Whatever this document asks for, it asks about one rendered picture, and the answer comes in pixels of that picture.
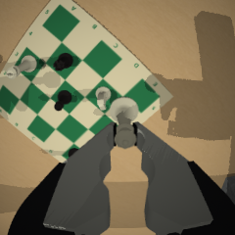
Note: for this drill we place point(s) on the white knight chess piece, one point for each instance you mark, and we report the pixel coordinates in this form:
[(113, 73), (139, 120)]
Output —
[(103, 94)]

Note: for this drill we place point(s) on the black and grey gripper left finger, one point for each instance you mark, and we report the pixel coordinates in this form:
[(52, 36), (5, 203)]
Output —
[(72, 199)]

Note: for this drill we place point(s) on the green and cream chessboard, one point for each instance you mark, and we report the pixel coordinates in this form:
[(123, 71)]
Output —
[(99, 59)]

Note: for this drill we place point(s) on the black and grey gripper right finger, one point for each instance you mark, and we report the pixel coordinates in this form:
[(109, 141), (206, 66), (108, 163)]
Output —
[(181, 197)]

